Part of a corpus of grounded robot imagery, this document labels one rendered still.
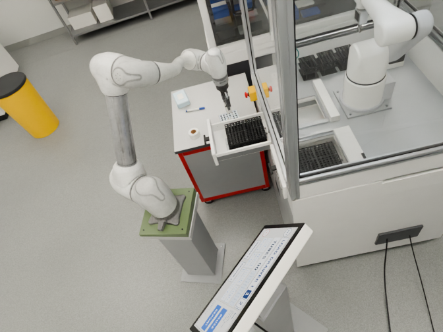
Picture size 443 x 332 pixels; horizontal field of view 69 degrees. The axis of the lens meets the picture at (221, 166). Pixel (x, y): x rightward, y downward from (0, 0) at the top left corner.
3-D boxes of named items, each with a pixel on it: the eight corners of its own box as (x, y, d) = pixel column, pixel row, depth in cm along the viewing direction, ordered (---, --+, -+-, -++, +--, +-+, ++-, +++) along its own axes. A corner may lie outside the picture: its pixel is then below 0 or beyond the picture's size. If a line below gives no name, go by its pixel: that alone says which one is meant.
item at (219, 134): (218, 161, 188) (215, 155, 183) (213, 130, 204) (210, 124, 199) (286, 145, 184) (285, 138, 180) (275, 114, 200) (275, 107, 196)
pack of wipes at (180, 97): (190, 104, 234) (189, 99, 231) (178, 109, 234) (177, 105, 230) (185, 93, 244) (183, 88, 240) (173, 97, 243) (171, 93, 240)
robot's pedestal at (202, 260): (180, 282, 236) (138, 238, 177) (188, 243, 253) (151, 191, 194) (221, 284, 229) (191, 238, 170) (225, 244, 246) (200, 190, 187)
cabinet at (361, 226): (296, 272, 223) (292, 217, 161) (264, 159, 287) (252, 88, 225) (438, 243, 215) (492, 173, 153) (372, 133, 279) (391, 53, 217)
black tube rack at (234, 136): (230, 153, 189) (228, 145, 184) (226, 132, 200) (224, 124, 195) (267, 143, 187) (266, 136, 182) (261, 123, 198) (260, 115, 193)
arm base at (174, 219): (146, 231, 175) (142, 227, 170) (157, 195, 186) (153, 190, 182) (177, 232, 169) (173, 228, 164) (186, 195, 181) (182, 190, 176)
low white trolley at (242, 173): (203, 209, 269) (174, 151, 210) (197, 153, 308) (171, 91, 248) (272, 193, 264) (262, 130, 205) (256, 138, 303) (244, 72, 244)
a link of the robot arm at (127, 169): (132, 209, 171) (106, 193, 182) (155, 194, 182) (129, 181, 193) (107, 58, 131) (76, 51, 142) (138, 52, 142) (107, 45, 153)
